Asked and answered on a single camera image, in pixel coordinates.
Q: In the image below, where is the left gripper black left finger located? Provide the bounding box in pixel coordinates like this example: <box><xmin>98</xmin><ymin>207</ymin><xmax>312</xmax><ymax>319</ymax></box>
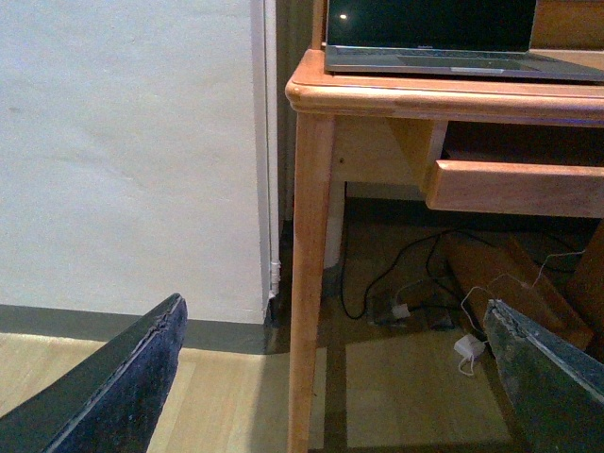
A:
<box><xmin>1</xmin><ymin>294</ymin><xmax>188</xmax><ymax>452</ymax></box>

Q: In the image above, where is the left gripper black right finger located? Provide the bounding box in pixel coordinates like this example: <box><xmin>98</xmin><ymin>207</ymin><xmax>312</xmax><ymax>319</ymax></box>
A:
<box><xmin>484</xmin><ymin>299</ymin><xmax>603</xmax><ymax>452</ymax></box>

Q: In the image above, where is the white power adapter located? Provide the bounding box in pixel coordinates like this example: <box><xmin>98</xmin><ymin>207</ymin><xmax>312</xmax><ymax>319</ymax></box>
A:
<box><xmin>454</xmin><ymin>334</ymin><xmax>487</xmax><ymax>377</ymax></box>

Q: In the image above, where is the wooden plank on floor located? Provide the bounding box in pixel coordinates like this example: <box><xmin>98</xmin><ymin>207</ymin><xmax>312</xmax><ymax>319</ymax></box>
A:
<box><xmin>444</xmin><ymin>235</ymin><xmax>594</xmax><ymax>350</ymax></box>

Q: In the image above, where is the power strip on floor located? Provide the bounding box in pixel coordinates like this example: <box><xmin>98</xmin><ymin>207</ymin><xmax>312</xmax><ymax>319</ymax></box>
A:
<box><xmin>368</xmin><ymin>293</ymin><xmax>459</xmax><ymax>331</ymax></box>

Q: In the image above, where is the wooden keyboard tray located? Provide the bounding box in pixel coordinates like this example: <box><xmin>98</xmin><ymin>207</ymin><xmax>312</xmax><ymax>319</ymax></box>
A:
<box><xmin>426</xmin><ymin>159</ymin><xmax>603</xmax><ymax>218</ymax></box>

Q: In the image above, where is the wooden desk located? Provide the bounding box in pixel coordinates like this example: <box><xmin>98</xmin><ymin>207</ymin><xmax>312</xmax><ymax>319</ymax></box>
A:
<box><xmin>285</xmin><ymin>1</ymin><xmax>603</xmax><ymax>452</ymax></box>

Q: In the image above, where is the grey laptop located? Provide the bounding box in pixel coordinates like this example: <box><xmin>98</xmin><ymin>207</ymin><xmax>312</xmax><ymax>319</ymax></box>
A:
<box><xmin>325</xmin><ymin>1</ymin><xmax>603</xmax><ymax>82</ymax></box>

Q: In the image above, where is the white cable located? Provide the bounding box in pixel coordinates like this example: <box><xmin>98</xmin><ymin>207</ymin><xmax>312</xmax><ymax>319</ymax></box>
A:
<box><xmin>460</xmin><ymin>249</ymin><xmax>589</xmax><ymax>339</ymax></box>

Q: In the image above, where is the black cable on floor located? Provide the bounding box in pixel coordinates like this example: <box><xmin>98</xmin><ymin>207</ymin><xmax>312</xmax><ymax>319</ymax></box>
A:
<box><xmin>340</xmin><ymin>228</ymin><xmax>492</xmax><ymax>320</ymax></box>

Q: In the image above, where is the white pipe on wall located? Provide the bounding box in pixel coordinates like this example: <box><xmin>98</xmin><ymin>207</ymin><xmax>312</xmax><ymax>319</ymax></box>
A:
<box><xmin>250</xmin><ymin>1</ymin><xmax>280</xmax><ymax>302</ymax></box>

